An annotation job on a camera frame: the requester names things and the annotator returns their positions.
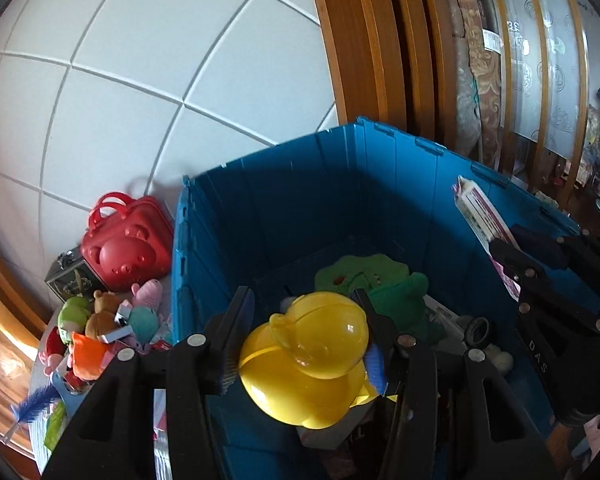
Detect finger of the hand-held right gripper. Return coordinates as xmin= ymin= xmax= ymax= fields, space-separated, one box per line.
xmin=489 ymin=239 xmax=551 ymax=317
xmin=511 ymin=225 xmax=600 ymax=281

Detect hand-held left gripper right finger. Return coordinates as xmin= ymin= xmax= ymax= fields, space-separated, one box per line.
xmin=352 ymin=287 xmax=561 ymax=480

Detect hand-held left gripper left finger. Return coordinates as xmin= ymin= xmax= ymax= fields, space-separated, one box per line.
xmin=40 ymin=285 xmax=256 ymax=480

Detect pink and white tissue box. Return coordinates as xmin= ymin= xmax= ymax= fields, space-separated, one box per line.
xmin=452 ymin=175 xmax=523 ymax=301

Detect yellow plastic duck toy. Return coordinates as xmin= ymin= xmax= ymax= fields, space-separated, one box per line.
xmin=239 ymin=291 xmax=381 ymax=430

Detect blue plastic crate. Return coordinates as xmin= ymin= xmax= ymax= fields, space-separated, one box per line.
xmin=172 ymin=116 xmax=596 ymax=480

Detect white fuzzy ball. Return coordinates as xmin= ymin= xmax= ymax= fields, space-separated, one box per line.
xmin=482 ymin=342 xmax=516 ymax=373

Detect dark green plush toy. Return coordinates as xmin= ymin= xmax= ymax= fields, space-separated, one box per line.
xmin=367 ymin=272 xmax=446 ymax=346

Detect teal plush toy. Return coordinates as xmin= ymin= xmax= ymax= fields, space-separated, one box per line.
xmin=127 ymin=306 xmax=160 ymax=345

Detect light green flat plush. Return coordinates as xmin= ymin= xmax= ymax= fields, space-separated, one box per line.
xmin=314 ymin=254 xmax=411 ymax=293

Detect pink plush toy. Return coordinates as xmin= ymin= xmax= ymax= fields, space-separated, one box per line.
xmin=131 ymin=279 xmax=163 ymax=308

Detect white flat box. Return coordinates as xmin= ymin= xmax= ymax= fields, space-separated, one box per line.
xmin=100 ymin=325 xmax=133 ymax=343

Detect brown bear plush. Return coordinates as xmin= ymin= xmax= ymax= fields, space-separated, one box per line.
xmin=85 ymin=290 xmax=126 ymax=341

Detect orange plush toy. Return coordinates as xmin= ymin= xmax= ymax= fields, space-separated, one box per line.
xmin=70 ymin=332 xmax=118 ymax=381

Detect red bear suitcase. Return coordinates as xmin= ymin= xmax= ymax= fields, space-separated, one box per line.
xmin=81 ymin=191 xmax=175 ymax=292

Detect green avocado plush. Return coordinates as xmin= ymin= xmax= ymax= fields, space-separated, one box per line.
xmin=57 ymin=296 xmax=95 ymax=343

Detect light blue plastic slingshot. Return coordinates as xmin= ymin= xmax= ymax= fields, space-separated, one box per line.
xmin=52 ymin=370 xmax=88 ymax=418

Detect rolled patterned carpet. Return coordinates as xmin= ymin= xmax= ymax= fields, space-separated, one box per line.
xmin=447 ymin=0 xmax=506 ymax=171

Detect red plush toy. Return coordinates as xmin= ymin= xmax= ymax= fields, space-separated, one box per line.
xmin=45 ymin=327 xmax=66 ymax=358

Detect black gift box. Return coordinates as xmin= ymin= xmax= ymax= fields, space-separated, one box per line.
xmin=45 ymin=249 xmax=98 ymax=303

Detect small pink pig plush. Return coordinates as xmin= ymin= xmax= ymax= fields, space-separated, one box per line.
xmin=39 ymin=352 xmax=63 ymax=376

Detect frosted glass door panel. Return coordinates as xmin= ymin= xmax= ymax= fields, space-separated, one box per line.
xmin=500 ymin=0 xmax=600 ymax=161

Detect lime green packet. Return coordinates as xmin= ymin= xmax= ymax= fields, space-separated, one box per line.
xmin=44 ymin=402 xmax=68 ymax=453

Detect blue feather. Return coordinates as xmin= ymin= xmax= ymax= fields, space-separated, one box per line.
xmin=10 ymin=385 xmax=63 ymax=426

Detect beige curtain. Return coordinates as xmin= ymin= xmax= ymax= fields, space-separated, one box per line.
xmin=0 ymin=300 xmax=41 ymax=461

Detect black ring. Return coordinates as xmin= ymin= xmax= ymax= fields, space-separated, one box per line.
xmin=462 ymin=316 xmax=492 ymax=347

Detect wooden door frame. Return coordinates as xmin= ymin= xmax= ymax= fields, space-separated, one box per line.
xmin=305 ymin=0 xmax=461 ymax=156
xmin=0 ymin=225 xmax=56 ymax=361

